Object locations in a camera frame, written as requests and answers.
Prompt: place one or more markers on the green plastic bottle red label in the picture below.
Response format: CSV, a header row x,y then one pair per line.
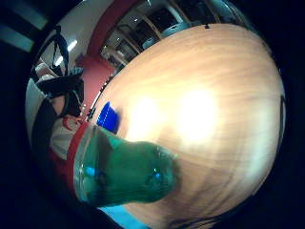
x,y
127,171

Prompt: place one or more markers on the blue plastic container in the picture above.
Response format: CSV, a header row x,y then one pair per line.
x,y
108,117

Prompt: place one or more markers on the grey round chair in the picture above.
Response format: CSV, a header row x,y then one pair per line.
x,y
175,29

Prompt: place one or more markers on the small black object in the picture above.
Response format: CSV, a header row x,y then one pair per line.
x,y
207,26

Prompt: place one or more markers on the light blue mat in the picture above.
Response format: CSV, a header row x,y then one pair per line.
x,y
124,217

